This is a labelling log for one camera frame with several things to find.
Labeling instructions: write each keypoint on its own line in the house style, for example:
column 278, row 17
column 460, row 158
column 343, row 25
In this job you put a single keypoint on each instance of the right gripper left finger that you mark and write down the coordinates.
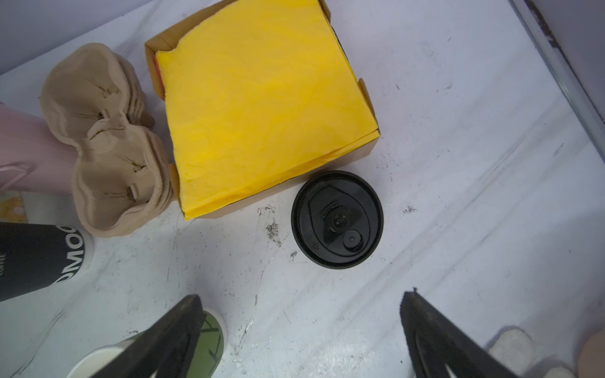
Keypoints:
column 166, row 349

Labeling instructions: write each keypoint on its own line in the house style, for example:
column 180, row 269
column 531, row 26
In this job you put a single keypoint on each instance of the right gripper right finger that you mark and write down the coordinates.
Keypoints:
column 438, row 348

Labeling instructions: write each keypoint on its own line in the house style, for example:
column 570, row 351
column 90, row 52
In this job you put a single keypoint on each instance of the green paper cup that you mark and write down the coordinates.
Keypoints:
column 207, row 357

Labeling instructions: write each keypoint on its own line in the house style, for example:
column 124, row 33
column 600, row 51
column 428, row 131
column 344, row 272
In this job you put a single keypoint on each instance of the white work glove right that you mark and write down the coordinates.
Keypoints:
column 515, row 350

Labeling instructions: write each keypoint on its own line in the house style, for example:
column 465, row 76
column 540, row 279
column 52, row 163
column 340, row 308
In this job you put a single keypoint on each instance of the stack of black cup lids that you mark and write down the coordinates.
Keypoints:
column 337, row 219

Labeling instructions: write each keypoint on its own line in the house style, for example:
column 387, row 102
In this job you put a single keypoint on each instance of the stack of black paper cups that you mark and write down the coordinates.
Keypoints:
column 35, row 257

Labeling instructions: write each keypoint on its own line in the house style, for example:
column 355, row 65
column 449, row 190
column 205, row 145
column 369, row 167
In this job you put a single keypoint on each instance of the pink utensil holder cup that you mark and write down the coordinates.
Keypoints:
column 32, row 158

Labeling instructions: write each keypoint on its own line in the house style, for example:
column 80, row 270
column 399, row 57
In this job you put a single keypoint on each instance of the brown pulp cup carriers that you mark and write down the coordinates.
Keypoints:
column 93, row 101

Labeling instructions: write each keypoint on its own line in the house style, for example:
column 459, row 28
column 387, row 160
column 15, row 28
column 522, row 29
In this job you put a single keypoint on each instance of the cardboard box of napkins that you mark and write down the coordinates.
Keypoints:
column 264, row 108

